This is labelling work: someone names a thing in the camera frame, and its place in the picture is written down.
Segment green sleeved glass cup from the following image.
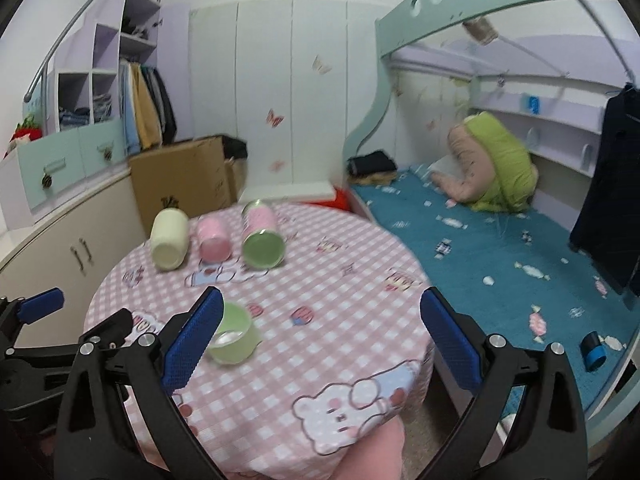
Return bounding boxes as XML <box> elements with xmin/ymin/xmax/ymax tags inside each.
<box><xmin>207</xmin><ymin>302</ymin><xmax>262</xmax><ymax>366</ymax></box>

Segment cream yellow cup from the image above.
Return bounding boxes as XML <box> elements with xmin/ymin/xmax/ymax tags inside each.
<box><xmin>150</xmin><ymin>208</ymin><xmax>190</xmax><ymax>271</ymax></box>

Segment pink cup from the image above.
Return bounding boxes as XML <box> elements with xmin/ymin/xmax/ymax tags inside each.
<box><xmin>196</xmin><ymin>216</ymin><xmax>232</xmax><ymax>263</ymax></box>

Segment cream curved cabinet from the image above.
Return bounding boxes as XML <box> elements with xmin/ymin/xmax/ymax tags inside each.
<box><xmin>1</xmin><ymin>176</ymin><xmax>146</xmax><ymax>347</ymax></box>

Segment teal drawer unit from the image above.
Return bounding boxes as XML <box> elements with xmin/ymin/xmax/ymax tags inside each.
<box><xmin>1</xmin><ymin>118</ymin><xmax>126</xmax><ymax>231</ymax></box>

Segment pink green bottle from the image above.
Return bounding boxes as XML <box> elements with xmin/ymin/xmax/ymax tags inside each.
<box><xmin>241</xmin><ymin>200</ymin><xmax>286</xmax><ymax>270</ymax></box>

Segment teal blue bed sheet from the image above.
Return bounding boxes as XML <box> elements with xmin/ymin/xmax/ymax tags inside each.
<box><xmin>352</xmin><ymin>170</ymin><xmax>639</xmax><ymax>414</ymax></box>

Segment brown cardboard box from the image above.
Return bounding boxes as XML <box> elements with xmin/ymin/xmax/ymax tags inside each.
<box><xmin>128</xmin><ymin>134</ymin><xmax>248</xmax><ymax>232</ymax></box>

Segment hanging clothes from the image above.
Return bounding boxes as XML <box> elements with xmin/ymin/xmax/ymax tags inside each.
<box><xmin>118</xmin><ymin>58</ymin><xmax>177</xmax><ymax>156</ymax></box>

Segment lilac shelf unit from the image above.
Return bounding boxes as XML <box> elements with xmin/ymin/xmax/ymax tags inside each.
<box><xmin>41</xmin><ymin>0</ymin><xmax>164</xmax><ymax>137</ymax></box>

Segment pink checkered tablecloth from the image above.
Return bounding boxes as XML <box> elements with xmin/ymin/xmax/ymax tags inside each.
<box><xmin>85</xmin><ymin>204</ymin><xmax>435</xmax><ymax>479</ymax></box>

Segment green and pink plush pillow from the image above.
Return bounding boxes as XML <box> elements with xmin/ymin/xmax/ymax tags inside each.
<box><xmin>430</xmin><ymin>112</ymin><xmax>538</xmax><ymax>214</ymax></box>

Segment dark folded clothes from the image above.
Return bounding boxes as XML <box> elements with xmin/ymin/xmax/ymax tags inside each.
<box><xmin>346</xmin><ymin>150</ymin><xmax>397</xmax><ymax>178</ymax></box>

